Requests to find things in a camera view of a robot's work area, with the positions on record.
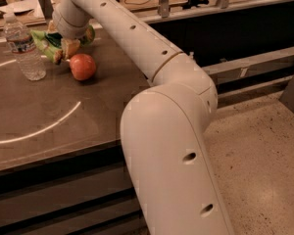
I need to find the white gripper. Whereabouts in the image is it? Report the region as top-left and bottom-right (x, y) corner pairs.
(47, 0), (90, 60)

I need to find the green rice chip bag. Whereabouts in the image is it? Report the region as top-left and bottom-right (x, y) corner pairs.
(30, 25), (95, 65)

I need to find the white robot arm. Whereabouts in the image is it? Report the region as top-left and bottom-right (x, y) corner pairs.
(52, 0), (234, 235)

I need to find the clear plastic water bottle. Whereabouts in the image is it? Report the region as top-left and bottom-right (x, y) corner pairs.
(4, 13), (46, 81)

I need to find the right small sanitizer bottle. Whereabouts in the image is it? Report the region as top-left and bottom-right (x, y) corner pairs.
(188, 52), (194, 59)

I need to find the red apple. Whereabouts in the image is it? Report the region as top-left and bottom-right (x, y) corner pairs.
(70, 54), (96, 81)

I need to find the white paper sheet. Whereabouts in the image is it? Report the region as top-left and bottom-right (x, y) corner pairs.
(0, 0), (39, 14)

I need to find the grey metal bracket post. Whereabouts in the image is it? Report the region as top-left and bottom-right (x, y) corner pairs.
(38, 0), (53, 20)

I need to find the grey metal upright post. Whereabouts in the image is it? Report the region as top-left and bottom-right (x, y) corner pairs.
(158, 0), (170, 18)

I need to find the grey metal rail shelf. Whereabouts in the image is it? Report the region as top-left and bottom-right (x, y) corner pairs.
(203, 46), (294, 84)

